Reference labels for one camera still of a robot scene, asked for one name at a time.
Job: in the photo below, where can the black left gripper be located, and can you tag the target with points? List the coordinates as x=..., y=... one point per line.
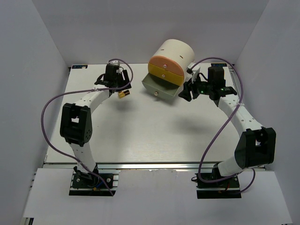
x=126, y=77

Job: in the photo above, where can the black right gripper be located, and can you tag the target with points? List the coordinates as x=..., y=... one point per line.
x=185, y=94

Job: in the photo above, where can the yellow drawer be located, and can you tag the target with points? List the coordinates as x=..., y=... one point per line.
x=166, y=75

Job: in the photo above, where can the gold lipstick tube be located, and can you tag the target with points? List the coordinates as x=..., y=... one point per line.
x=123, y=93

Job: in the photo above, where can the grey bottom drawer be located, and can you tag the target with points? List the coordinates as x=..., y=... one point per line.
x=160, y=88

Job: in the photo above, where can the orange top drawer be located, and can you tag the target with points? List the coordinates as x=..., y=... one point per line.
x=166, y=64

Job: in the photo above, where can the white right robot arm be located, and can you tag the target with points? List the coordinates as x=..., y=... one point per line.
x=256, y=146

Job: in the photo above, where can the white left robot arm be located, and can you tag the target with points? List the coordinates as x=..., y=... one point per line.
x=76, y=119

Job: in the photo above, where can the blue left corner label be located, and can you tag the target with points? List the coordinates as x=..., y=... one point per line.
x=79, y=66

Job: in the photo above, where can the blue corner label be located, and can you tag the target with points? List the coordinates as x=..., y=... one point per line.
x=218, y=64
x=79, y=66

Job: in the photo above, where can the blue right corner label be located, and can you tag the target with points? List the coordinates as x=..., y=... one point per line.
x=218, y=64

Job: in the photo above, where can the cream cylindrical drawer organizer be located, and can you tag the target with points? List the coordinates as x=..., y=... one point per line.
x=178, y=51

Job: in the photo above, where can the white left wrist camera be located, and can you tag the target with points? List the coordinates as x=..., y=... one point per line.
x=114, y=62

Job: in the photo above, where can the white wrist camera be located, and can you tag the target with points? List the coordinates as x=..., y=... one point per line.
x=114, y=62
x=193, y=69

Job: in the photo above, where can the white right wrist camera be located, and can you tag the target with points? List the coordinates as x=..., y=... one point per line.
x=193, y=69

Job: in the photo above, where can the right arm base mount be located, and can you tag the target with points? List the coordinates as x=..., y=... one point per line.
x=226, y=189

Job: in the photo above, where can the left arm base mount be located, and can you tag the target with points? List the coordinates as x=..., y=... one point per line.
x=86, y=184

